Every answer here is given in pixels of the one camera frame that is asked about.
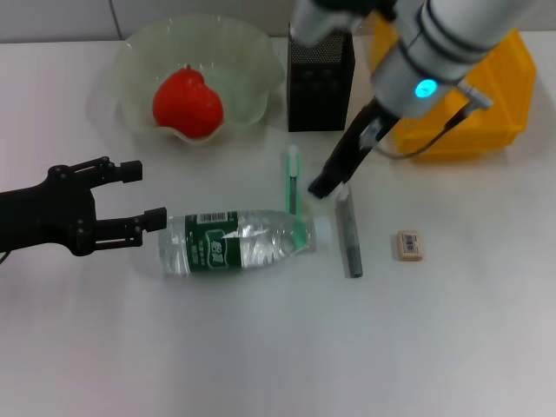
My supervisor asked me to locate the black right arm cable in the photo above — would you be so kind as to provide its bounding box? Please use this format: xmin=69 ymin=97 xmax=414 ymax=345
xmin=373 ymin=82 xmax=495 ymax=161

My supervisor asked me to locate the translucent wavy fruit plate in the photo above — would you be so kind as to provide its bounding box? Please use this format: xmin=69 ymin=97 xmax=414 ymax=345
xmin=113 ymin=13 xmax=286 ymax=148

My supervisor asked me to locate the yellow plastic bin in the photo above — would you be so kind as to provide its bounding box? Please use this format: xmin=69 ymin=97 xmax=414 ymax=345
xmin=369 ymin=17 xmax=536 ymax=164

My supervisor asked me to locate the beige eraser with barcode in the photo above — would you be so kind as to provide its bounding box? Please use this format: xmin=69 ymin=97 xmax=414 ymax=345
xmin=395 ymin=229 xmax=425 ymax=261

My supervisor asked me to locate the black mesh pen holder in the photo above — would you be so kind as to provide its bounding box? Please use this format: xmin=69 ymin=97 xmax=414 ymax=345
xmin=286 ymin=21 xmax=356 ymax=133

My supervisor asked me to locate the grey pen tube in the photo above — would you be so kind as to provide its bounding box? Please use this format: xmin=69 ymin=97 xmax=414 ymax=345
xmin=334 ymin=184 xmax=364 ymax=279

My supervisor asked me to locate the red-orange toy orange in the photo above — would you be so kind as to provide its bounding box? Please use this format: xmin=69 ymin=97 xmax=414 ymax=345
xmin=151 ymin=63 xmax=225 ymax=140

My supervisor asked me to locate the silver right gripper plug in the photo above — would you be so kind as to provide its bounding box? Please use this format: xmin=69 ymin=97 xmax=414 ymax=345
xmin=362 ymin=121 xmax=386 ymax=151

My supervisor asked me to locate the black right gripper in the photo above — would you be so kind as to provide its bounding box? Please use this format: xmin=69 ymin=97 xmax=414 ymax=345
xmin=308 ymin=97 xmax=401 ymax=202

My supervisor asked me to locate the clear green-label water bottle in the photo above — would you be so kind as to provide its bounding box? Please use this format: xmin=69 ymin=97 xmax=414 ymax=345
xmin=158 ymin=208 xmax=334 ymax=279

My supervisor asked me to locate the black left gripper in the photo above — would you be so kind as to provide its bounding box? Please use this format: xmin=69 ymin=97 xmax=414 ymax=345
xmin=0 ymin=156 xmax=169 ymax=257

